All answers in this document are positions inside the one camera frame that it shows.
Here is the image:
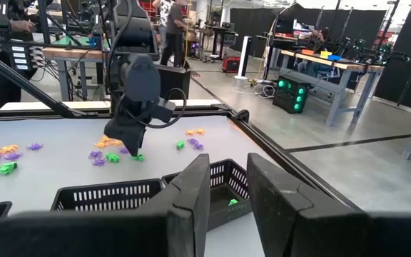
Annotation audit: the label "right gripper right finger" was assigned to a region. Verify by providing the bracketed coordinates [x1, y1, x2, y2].
[246, 152, 411, 257]

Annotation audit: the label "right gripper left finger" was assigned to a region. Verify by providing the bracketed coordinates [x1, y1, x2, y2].
[0, 153, 212, 257]

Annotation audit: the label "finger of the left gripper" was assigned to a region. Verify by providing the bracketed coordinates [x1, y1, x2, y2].
[131, 99, 177, 157]
[103, 124, 136, 157]

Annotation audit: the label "black box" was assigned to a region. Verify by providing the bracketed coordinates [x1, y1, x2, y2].
[155, 65, 192, 101]

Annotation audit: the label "wooden top workbench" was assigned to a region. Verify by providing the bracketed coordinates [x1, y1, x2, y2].
[42, 45, 112, 103]
[279, 49, 385, 129]

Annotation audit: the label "grey table mat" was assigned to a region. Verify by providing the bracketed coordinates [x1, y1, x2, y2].
[0, 114, 362, 257]

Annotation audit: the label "person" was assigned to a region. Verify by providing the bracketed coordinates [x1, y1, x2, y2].
[151, 0, 173, 49]
[0, 3, 37, 110]
[159, 0, 192, 69]

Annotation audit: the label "red box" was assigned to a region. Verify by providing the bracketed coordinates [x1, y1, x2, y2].
[221, 56, 242, 74]

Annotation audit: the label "black desk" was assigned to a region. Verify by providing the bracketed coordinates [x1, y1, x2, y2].
[205, 21, 238, 61]

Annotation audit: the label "black labelled power strip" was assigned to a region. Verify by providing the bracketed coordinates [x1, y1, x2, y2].
[8, 42, 34, 72]

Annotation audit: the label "white tower fan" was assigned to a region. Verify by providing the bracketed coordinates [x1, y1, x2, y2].
[233, 35, 253, 81]

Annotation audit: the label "computer tower green fans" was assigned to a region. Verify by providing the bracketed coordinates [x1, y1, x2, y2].
[272, 73, 313, 115]

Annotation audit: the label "black curtain partition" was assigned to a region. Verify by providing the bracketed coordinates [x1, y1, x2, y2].
[372, 9, 411, 112]
[229, 7, 281, 47]

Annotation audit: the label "black metal table frame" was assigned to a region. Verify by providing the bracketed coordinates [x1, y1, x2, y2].
[0, 46, 363, 211]

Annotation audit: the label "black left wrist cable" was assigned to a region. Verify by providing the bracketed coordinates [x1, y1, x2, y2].
[119, 87, 188, 130]

